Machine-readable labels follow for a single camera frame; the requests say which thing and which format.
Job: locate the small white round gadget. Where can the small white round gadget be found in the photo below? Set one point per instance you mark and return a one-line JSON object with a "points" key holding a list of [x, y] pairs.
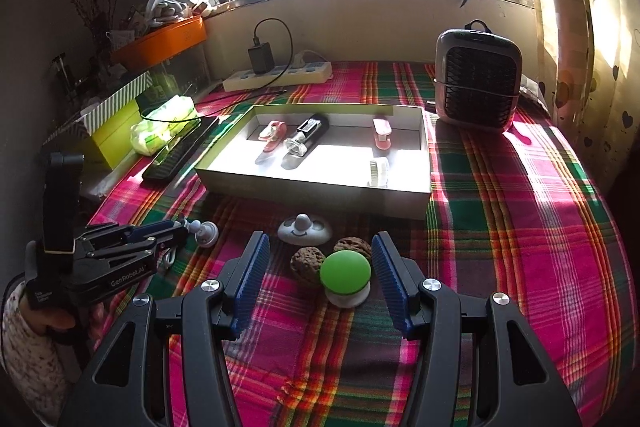
{"points": [[379, 172]]}

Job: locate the white power strip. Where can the white power strip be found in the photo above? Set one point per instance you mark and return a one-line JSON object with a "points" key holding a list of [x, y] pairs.
{"points": [[300, 74]]}

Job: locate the person's left forearm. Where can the person's left forearm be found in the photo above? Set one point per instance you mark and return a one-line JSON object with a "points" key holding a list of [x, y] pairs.
{"points": [[30, 367]]}

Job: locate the green carton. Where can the green carton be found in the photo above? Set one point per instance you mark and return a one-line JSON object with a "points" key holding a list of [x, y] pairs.
{"points": [[160, 89]]}

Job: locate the white panda toy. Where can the white panda toy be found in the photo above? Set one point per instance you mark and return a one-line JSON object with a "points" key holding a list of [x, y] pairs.
{"points": [[305, 229]]}

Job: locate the orange tray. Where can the orange tray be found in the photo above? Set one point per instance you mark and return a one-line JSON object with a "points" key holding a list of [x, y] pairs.
{"points": [[165, 42]]}

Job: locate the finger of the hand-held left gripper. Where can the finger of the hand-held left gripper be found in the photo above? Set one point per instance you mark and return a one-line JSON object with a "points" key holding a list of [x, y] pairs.
{"points": [[150, 231], [130, 252]]}

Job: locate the person's left hand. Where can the person's left hand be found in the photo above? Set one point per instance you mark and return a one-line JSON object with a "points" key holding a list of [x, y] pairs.
{"points": [[55, 319]]}

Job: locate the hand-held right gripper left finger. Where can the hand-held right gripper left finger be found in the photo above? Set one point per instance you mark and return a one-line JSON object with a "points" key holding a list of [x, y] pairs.
{"points": [[247, 287]]}

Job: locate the plaid tablecloth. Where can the plaid tablecloth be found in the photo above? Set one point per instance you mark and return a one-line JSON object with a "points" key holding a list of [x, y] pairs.
{"points": [[500, 232]]}

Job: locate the black device with clear cap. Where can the black device with clear cap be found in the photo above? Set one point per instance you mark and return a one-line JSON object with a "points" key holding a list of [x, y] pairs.
{"points": [[307, 132]]}

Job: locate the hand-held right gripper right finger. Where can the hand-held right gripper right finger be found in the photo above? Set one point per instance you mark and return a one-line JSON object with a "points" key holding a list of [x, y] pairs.
{"points": [[395, 287]]}

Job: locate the glass tank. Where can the glass tank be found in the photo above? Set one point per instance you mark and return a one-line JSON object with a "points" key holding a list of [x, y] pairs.
{"points": [[190, 67]]}

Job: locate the small white black heater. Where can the small white black heater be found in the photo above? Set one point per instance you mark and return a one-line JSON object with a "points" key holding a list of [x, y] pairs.
{"points": [[475, 77]]}

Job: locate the pink plastic clip gadget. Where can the pink plastic clip gadget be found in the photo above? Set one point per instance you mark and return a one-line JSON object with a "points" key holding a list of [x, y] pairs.
{"points": [[382, 134]]}

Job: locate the black charger adapter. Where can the black charger adapter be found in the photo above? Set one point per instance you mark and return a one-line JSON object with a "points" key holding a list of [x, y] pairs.
{"points": [[261, 57]]}

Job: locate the yellow-green box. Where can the yellow-green box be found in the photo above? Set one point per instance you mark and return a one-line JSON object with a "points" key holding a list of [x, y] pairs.
{"points": [[112, 137]]}

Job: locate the striped gift box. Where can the striped gift box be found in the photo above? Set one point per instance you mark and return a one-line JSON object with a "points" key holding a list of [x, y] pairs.
{"points": [[120, 94]]}

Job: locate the pink baby shoe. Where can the pink baby shoe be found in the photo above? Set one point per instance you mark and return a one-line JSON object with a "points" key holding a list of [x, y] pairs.
{"points": [[272, 134]]}

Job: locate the white cardboard box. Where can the white cardboard box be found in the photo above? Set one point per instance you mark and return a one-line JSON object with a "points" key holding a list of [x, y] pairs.
{"points": [[300, 192]]}

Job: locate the white knob gadget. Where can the white knob gadget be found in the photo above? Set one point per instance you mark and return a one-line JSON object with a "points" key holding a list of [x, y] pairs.
{"points": [[205, 234]]}

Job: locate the cream heart-print curtain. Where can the cream heart-print curtain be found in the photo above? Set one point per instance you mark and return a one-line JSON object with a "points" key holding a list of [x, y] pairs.
{"points": [[590, 32]]}

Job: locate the green tissue pack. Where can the green tissue pack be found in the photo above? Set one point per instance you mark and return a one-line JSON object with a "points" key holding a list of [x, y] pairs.
{"points": [[160, 127]]}

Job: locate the brown walnut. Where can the brown walnut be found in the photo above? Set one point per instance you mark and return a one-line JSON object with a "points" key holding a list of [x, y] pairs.
{"points": [[308, 267], [352, 247]]}

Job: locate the green-topped white massager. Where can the green-topped white massager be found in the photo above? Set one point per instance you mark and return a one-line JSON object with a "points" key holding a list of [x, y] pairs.
{"points": [[345, 274]]}

